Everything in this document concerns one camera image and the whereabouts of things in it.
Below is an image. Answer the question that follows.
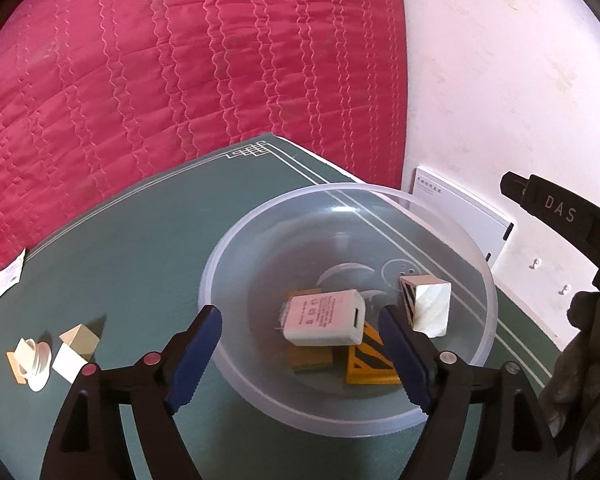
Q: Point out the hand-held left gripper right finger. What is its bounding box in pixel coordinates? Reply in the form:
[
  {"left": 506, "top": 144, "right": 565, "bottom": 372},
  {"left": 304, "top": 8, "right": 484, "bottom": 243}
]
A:
[{"left": 378, "top": 304, "right": 556, "bottom": 480}]

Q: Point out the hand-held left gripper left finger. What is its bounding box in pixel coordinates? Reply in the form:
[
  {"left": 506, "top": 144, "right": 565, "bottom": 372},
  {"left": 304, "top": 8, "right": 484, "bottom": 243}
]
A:
[{"left": 39, "top": 304, "right": 224, "bottom": 480}]

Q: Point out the white charger adapter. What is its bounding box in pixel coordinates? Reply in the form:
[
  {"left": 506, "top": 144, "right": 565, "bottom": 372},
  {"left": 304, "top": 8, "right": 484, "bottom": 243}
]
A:
[{"left": 281, "top": 289, "right": 367, "bottom": 347}]

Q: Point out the clear plastic bowl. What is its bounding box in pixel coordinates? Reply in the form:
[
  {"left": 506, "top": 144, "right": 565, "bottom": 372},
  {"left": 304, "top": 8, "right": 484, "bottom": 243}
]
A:
[{"left": 198, "top": 183, "right": 497, "bottom": 438}]

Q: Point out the white plastic cup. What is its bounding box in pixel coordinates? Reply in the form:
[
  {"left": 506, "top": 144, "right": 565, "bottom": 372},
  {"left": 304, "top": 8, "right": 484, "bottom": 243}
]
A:
[{"left": 14, "top": 337, "right": 55, "bottom": 392}]

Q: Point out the yellow black striped block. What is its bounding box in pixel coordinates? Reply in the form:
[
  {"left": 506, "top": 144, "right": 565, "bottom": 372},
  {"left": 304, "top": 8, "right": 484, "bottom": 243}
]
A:
[{"left": 345, "top": 324, "right": 403, "bottom": 385}]

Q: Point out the white cube with striped face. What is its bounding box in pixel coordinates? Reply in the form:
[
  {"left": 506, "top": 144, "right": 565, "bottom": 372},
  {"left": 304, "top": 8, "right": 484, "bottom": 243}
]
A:
[{"left": 398, "top": 275, "right": 453, "bottom": 337}]

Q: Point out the white flat box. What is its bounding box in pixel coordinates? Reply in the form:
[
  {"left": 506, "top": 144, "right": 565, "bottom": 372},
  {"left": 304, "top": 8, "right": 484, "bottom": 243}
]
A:
[{"left": 401, "top": 164, "right": 514, "bottom": 273}]

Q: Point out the natural wooden cube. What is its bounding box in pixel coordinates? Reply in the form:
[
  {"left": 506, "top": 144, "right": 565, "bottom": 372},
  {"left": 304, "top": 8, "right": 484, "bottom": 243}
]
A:
[{"left": 59, "top": 324, "right": 101, "bottom": 361}]

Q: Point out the white flat block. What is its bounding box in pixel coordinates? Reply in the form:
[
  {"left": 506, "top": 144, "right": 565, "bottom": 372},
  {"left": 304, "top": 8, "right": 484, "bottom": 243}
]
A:
[{"left": 51, "top": 346, "right": 88, "bottom": 377}]

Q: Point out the white paper slip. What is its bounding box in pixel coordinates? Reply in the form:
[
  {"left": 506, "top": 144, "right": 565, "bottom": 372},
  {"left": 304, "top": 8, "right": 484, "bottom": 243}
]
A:
[{"left": 0, "top": 247, "right": 27, "bottom": 306}]

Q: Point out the red quilted blanket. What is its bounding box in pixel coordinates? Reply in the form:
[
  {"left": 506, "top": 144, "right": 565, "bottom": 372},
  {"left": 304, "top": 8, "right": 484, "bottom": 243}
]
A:
[{"left": 0, "top": 0, "right": 416, "bottom": 341}]

